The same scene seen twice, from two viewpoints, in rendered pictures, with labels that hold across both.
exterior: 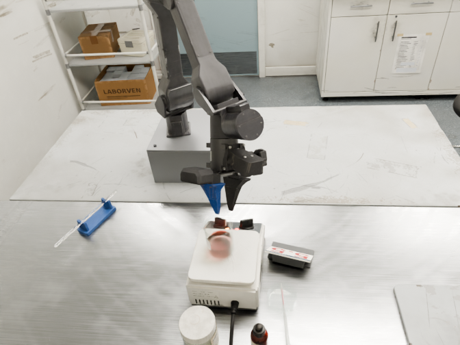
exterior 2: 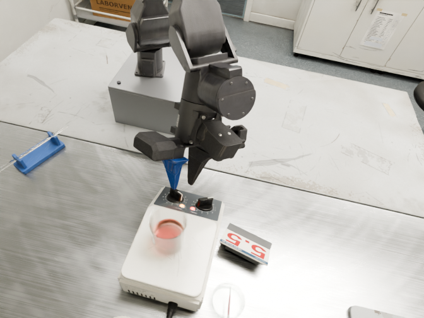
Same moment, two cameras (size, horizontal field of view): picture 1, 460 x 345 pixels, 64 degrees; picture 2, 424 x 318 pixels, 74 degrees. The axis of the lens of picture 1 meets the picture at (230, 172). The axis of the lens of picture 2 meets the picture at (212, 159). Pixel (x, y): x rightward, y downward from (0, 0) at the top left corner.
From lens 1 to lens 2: 0.30 m
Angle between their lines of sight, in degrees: 13
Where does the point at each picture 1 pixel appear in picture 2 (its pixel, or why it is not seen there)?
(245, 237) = (200, 228)
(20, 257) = not seen: outside the picture
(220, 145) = (191, 111)
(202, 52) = not seen: outside the picture
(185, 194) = not seen: hidden behind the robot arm
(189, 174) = (144, 143)
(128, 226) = (74, 171)
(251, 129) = (237, 105)
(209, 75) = (194, 12)
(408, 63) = (376, 38)
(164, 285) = (98, 255)
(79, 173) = (33, 92)
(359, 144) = (336, 123)
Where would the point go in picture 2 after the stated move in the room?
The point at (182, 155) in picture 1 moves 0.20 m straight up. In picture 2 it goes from (148, 100) to (141, 5)
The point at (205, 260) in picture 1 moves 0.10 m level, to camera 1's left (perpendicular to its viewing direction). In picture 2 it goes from (146, 252) to (77, 247)
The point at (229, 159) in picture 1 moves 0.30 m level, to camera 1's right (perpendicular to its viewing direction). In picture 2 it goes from (199, 133) to (390, 153)
